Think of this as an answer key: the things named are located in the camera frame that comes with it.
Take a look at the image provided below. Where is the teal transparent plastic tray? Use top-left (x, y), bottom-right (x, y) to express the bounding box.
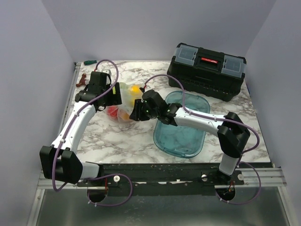
top-left (153, 90), bottom-right (211, 159)

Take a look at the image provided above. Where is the translucent printed plastic bag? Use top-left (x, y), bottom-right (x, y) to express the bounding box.
top-left (105, 82), bottom-right (143, 123)

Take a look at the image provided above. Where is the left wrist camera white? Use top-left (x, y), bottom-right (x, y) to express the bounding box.
top-left (102, 69), bottom-right (112, 85)

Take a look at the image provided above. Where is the brown water tap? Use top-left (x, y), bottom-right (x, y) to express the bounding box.
top-left (76, 73), bottom-right (89, 88)

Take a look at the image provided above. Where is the black toolbox red handle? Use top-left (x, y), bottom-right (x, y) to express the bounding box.
top-left (167, 43), bottom-right (246, 102)

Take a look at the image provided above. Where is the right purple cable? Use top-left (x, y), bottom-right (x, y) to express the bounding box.
top-left (143, 74), bottom-right (262, 205)

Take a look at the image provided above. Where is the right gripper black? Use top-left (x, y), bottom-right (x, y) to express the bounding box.
top-left (130, 99), bottom-right (159, 121)

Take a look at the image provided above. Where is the aluminium frame rail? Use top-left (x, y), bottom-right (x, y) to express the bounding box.
top-left (235, 168), bottom-right (287, 187)

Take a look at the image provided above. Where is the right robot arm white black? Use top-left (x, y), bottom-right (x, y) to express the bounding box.
top-left (129, 89), bottom-right (250, 185)

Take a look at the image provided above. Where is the red fake fruit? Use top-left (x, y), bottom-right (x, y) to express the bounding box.
top-left (107, 106), bottom-right (118, 118)

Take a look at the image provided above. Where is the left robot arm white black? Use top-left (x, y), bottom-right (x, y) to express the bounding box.
top-left (40, 70), bottom-right (122, 186)

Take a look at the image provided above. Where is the green handled screwdriver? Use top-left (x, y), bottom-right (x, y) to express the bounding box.
top-left (83, 59), bottom-right (107, 65)

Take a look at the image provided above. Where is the yellow fake fruit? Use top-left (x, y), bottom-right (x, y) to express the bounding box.
top-left (130, 85), bottom-right (142, 96)

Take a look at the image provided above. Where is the black mounting base rail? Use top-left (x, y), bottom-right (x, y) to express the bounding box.
top-left (77, 163), bottom-right (244, 196)

